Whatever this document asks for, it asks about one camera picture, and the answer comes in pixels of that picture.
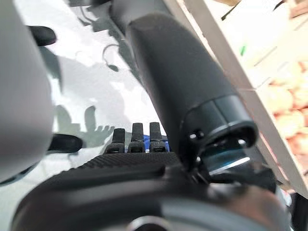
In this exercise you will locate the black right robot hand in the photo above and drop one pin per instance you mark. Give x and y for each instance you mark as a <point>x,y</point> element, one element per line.
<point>183,79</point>

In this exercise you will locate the blue object behind fingers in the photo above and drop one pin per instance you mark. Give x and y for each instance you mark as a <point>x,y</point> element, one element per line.
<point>145,139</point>

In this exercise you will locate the black robot foot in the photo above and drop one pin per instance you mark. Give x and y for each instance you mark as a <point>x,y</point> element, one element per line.
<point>66,143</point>
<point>43,34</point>

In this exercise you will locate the pile of orange-brown vegetables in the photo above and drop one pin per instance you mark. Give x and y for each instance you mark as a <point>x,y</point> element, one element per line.
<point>292,113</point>

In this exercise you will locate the grey robot body left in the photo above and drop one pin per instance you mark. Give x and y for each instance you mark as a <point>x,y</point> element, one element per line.
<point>21,96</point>

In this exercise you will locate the white produce crate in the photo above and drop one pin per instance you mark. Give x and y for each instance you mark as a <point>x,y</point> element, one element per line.
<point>260,29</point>

